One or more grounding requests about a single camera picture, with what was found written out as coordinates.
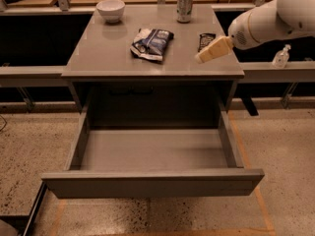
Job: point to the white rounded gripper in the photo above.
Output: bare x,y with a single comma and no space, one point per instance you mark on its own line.
238,33

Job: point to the grey cabinet with top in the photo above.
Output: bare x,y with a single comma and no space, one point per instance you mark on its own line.
122,91

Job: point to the clear hand sanitizer bottle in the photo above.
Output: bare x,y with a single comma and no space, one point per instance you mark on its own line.
281,57

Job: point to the open grey top drawer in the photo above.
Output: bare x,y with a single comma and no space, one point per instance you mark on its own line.
143,149

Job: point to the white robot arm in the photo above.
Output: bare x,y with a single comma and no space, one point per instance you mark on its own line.
275,20

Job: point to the white ceramic bowl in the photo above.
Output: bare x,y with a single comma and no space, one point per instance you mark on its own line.
111,10

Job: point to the blue white chip bag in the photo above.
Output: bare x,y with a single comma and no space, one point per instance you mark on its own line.
150,44

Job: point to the grey metal side rail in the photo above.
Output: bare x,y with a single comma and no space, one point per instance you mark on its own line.
255,73

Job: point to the silver green soda can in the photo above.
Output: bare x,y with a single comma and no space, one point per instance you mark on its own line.
184,10

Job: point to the black rxbar chocolate wrapper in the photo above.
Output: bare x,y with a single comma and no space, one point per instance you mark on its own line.
205,39

